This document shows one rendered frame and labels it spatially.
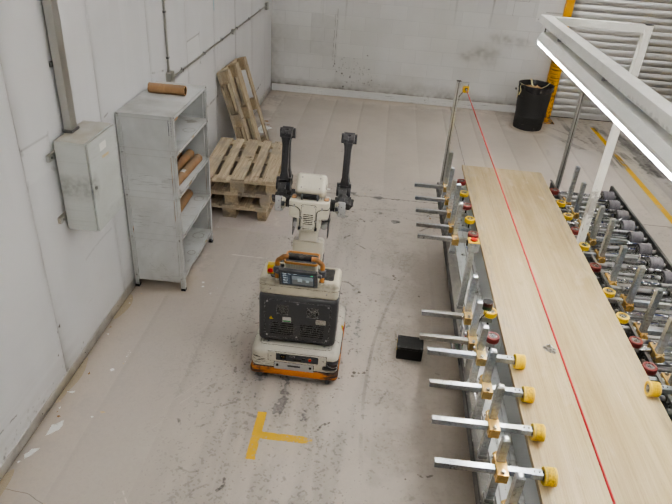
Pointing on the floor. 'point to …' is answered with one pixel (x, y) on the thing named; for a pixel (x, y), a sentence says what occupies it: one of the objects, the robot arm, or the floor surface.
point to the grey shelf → (150, 259)
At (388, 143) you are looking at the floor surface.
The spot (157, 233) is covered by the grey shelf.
